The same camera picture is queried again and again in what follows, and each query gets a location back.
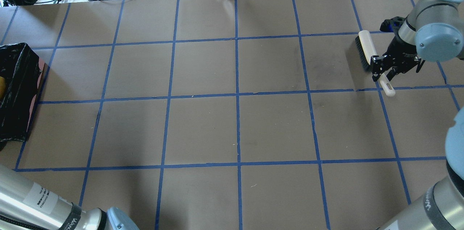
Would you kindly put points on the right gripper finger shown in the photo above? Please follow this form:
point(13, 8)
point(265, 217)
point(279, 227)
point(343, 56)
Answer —
point(375, 59)
point(377, 72)

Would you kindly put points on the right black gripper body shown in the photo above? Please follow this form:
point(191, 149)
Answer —
point(400, 50)

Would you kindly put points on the white hand brush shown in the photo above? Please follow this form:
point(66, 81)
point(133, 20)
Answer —
point(366, 49)

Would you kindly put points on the brown toy potato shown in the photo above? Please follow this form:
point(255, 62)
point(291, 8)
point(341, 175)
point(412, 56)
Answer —
point(3, 87)

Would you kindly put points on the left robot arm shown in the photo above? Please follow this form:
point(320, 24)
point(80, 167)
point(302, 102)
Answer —
point(26, 205)

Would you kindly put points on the black lined trash bin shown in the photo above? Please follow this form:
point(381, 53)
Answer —
point(22, 70)

